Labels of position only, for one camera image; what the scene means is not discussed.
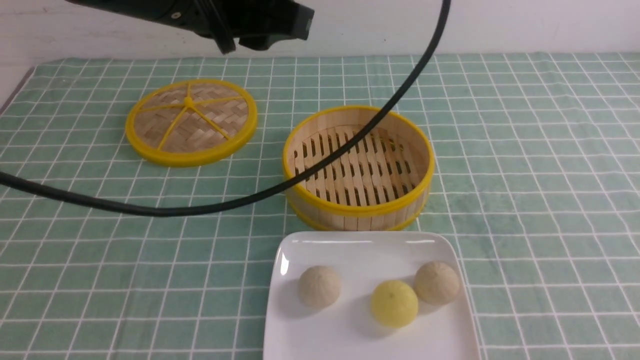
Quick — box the green checkered tablecloth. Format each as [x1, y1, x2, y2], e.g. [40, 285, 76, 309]
[0, 53, 640, 360]

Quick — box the white steamed bun back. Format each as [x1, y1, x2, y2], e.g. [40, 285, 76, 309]
[414, 260, 462, 306]

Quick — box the yellow-rimmed bamboo steamer basket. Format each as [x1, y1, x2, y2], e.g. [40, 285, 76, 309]
[282, 105, 436, 231]

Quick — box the white steamed bun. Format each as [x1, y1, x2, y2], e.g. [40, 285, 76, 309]
[297, 265, 342, 310]
[414, 260, 462, 306]

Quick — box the white steamed bun front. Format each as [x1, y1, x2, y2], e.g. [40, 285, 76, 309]
[297, 265, 342, 310]

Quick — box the white square plate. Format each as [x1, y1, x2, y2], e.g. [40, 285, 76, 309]
[262, 231, 482, 360]

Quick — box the black cable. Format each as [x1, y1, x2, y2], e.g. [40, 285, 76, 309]
[0, 0, 452, 218]

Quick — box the yellow steamed bun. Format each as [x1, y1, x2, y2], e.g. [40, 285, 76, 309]
[370, 280, 419, 330]

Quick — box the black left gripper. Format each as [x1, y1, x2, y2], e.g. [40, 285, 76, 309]
[215, 0, 315, 52]

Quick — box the yellow bamboo steamer lid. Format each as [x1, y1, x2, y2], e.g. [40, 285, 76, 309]
[125, 79, 258, 167]

